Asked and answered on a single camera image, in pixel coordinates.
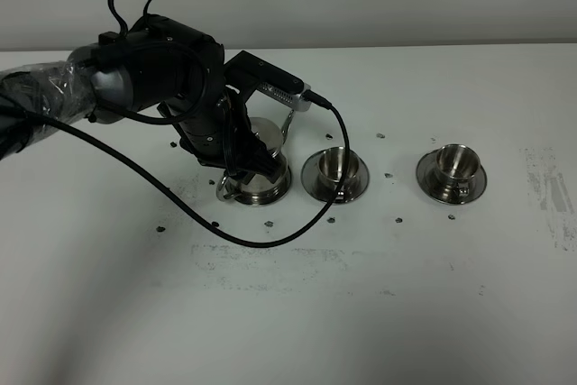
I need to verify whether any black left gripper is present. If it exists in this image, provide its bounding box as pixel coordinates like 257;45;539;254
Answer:
158;87;282;182

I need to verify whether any stainless steel teapot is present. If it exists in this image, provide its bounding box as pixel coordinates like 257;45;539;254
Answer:
215;110;295;206

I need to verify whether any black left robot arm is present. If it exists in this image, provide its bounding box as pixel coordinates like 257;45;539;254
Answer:
1;15;282;181

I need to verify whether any middle stainless steel saucer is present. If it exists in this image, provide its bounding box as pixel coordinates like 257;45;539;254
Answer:
300;147;370;205

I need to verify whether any stainless steel saucer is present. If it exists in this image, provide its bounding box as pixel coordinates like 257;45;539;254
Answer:
300;147;370;205
416;143;488;206

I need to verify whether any middle stainless steel teacup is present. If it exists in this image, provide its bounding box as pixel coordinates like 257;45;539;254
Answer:
316;147;361;203

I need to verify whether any stainless steel teacup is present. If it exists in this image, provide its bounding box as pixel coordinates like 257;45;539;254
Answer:
435;143;481;199
316;147;361;203

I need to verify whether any right stainless steel saucer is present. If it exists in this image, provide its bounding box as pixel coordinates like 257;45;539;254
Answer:
416;143;488;206

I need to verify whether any right stainless steel teacup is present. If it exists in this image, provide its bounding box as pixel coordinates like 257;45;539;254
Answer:
435;143;481;199

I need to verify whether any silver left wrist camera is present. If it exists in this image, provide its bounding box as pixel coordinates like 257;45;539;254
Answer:
258;83;312;112

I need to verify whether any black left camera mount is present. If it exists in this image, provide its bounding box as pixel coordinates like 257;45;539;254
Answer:
224;50;305;95

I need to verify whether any black left camera cable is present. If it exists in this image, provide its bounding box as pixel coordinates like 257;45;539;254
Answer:
0;89;352;249

